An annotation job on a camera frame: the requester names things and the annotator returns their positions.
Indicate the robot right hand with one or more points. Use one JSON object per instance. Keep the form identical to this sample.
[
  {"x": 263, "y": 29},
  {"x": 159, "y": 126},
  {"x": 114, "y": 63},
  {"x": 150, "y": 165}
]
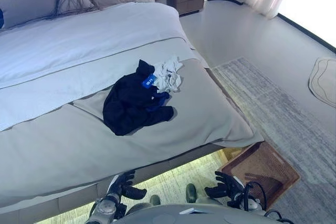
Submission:
[{"x": 228, "y": 185}]

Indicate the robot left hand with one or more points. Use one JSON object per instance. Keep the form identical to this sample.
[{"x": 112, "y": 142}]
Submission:
[{"x": 123, "y": 185}]

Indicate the robot right silver arm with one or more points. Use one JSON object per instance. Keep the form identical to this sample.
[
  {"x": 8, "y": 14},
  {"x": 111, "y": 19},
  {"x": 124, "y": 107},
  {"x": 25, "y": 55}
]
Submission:
[{"x": 253, "y": 204}]

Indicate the robot left silver arm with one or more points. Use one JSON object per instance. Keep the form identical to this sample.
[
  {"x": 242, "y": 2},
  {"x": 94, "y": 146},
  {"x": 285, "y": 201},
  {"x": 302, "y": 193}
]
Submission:
[{"x": 103, "y": 208}]

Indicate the brown woven basket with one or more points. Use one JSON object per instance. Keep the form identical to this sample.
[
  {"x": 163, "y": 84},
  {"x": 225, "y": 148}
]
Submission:
[{"x": 262, "y": 171}]

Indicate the large bed with grey bedding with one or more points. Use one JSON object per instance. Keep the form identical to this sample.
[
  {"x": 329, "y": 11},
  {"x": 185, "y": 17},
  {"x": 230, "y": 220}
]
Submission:
[{"x": 92, "y": 77}]

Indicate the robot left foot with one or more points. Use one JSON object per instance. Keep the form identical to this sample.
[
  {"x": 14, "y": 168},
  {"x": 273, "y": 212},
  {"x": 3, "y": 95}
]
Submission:
[{"x": 155, "y": 200}]

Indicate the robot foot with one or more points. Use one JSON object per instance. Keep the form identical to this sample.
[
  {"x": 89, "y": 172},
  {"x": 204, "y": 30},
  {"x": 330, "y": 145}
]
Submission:
[
  {"x": 191, "y": 192},
  {"x": 155, "y": 200}
]

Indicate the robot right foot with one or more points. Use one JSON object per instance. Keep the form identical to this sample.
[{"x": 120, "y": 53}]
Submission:
[{"x": 191, "y": 192}]

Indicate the robot grey torso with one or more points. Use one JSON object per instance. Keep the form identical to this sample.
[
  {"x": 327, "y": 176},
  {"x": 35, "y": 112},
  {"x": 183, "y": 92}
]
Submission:
[{"x": 191, "y": 213}]

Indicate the black garment with blue label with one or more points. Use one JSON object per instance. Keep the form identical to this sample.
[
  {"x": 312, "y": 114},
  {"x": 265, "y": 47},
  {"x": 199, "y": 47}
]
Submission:
[{"x": 132, "y": 107}]

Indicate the grey striped area rug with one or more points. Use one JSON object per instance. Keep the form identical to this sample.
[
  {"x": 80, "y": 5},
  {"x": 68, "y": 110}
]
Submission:
[{"x": 275, "y": 119}]

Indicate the white crumpled garment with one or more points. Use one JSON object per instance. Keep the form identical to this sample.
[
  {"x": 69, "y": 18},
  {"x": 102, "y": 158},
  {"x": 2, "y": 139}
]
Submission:
[{"x": 169, "y": 75}]

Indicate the beige irregular floor mat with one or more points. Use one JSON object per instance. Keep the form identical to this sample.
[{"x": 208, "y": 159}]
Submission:
[{"x": 323, "y": 78}]

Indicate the grey plain pillow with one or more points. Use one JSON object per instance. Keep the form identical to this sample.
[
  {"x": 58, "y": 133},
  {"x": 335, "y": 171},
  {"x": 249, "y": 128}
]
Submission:
[{"x": 26, "y": 5}]

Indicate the blue object at bedside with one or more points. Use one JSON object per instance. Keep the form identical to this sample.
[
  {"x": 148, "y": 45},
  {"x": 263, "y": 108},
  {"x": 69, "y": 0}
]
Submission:
[{"x": 1, "y": 18}]

